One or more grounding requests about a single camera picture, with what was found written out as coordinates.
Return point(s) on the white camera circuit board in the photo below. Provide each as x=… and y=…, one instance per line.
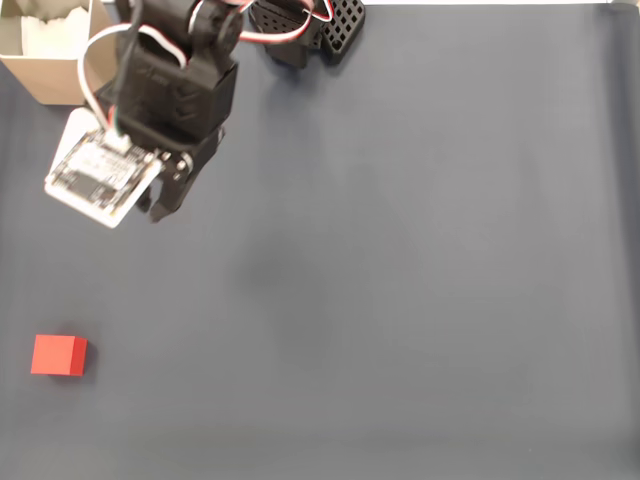
x=95, y=175

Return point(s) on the white padding paper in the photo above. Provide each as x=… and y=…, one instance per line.
x=50, y=35

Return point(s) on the beige box with rounded corners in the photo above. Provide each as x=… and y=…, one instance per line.
x=45, y=75

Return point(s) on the red cube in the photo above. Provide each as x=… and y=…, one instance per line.
x=55, y=355

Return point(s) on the dark blue-grey mat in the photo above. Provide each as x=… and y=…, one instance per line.
x=375, y=250

